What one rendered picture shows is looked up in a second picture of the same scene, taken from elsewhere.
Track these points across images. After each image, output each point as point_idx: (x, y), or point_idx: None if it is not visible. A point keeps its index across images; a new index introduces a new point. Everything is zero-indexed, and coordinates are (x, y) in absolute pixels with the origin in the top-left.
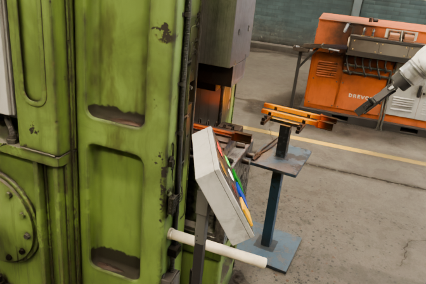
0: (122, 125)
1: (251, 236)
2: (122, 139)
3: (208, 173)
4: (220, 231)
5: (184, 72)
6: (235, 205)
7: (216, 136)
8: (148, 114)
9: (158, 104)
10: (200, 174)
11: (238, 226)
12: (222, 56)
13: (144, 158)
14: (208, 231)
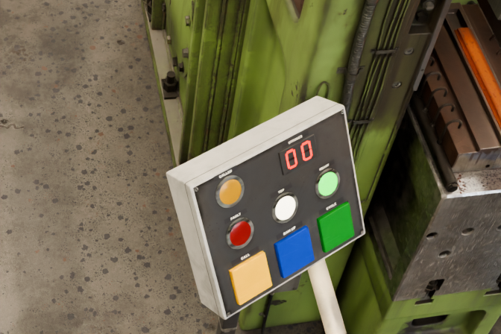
0: None
1: (221, 315)
2: (279, 17)
3: (179, 180)
4: (396, 277)
5: None
6: (205, 255)
7: (484, 121)
8: (304, 9)
9: (314, 6)
10: (177, 171)
11: (206, 285)
12: None
13: (286, 71)
14: (391, 259)
